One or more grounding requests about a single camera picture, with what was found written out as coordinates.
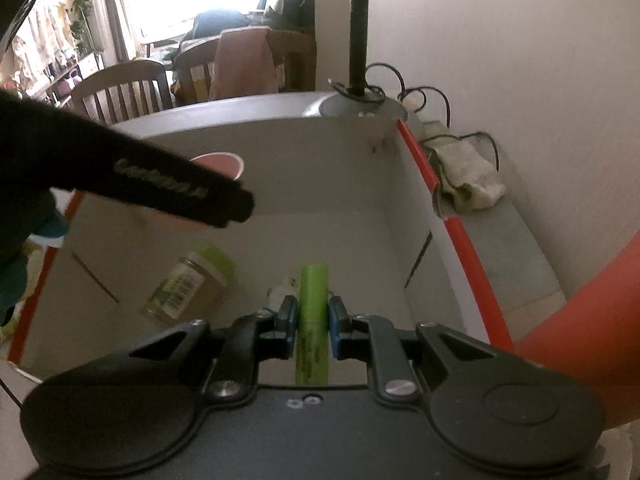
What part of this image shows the green potted plant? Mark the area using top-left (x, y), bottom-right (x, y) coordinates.
top-left (68, 0), bottom-right (102, 55)

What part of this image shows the sofa with clothes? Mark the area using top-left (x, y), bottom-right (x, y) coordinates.
top-left (177, 0), bottom-right (316, 53)

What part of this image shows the black lamp cable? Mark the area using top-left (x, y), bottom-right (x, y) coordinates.
top-left (364, 62), bottom-right (501, 172)

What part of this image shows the dark wooden chair right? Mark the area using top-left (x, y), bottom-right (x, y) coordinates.
top-left (174, 26), bottom-right (317, 105)

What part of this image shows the green highlighter marker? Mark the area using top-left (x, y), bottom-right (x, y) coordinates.
top-left (295, 263), bottom-right (329, 386)

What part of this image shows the white crumpled cloth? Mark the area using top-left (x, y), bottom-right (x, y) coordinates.
top-left (419, 122), bottom-right (506, 214)

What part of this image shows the pink paper cup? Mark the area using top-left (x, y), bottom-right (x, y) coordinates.
top-left (137, 152), bottom-right (245, 232)

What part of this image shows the grey desk lamp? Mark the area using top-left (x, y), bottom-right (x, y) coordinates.
top-left (304, 0), bottom-right (408, 120)

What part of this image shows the dark wooden chair left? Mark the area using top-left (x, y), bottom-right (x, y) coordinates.
top-left (70, 58), bottom-right (174, 126)

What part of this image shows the pink cloth on chair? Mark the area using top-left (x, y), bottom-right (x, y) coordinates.
top-left (209, 26), bottom-right (279, 100)

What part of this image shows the red cardboard box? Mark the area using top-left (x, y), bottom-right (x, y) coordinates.
top-left (8, 118), bottom-right (513, 379)

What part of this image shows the green lid clear jar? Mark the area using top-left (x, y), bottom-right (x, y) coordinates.
top-left (141, 244), bottom-right (235, 326)

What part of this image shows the dark wooden chair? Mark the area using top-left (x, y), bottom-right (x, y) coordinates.
top-left (70, 58), bottom-right (174, 126)
top-left (174, 26), bottom-right (317, 105)

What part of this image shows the blue gloved hand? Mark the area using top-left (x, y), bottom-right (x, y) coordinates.
top-left (1, 207), bottom-right (70, 328)

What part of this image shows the white tv cabinet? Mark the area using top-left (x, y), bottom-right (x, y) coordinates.
top-left (28, 52), bottom-right (104, 107)

